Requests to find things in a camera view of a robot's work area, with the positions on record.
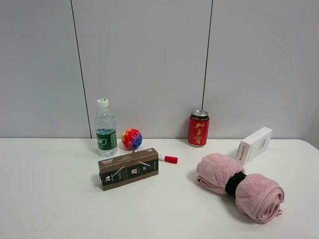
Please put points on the red drink can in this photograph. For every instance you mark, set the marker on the red drink can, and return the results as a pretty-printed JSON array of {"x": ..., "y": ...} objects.
[{"x": 198, "y": 128}]

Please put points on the red capped marker pen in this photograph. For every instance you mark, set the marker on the red capped marker pen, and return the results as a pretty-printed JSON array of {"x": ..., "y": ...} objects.
[{"x": 169, "y": 158}]

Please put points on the white small carton box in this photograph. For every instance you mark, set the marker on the white small carton box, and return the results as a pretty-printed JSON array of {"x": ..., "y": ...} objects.
[{"x": 253, "y": 145}]

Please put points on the rolled pink towel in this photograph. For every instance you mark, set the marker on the rolled pink towel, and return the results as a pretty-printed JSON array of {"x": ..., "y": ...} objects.
[{"x": 257, "y": 196}]

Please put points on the rainbow coloured ball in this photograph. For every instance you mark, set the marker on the rainbow coloured ball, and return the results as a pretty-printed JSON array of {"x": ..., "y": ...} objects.
[{"x": 132, "y": 139}]

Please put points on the black elastic band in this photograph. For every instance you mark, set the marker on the black elastic band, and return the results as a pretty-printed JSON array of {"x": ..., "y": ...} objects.
[{"x": 233, "y": 182}]

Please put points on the clear water bottle green label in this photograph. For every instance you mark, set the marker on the clear water bottle green label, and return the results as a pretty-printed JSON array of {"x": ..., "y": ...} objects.
[{"x": 105, "y": 129}]

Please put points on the brown rectangular cardboard box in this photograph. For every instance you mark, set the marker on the brown rectangular cardboard box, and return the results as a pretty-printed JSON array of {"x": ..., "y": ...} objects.
[{"x": 122, "y": 170}]

